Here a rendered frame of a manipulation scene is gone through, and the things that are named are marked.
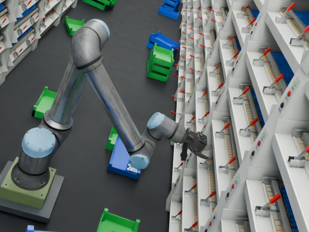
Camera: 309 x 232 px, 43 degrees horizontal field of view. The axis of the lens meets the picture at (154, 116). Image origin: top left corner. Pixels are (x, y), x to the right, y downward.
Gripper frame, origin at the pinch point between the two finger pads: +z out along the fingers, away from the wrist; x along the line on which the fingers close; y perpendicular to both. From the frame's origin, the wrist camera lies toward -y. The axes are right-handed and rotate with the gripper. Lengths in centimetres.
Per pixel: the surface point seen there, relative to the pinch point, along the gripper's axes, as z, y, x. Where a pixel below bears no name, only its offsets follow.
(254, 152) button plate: -14, 38, -50
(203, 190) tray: -0.9, -7.3, -17.3
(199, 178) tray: -2.4, -8.2, -8.8
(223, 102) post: -8.5, 21.5, 15.9
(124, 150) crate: -27, -57, 52
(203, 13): -6, 12, 209
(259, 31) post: -17, 59, 16
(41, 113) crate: -85, -72, 65
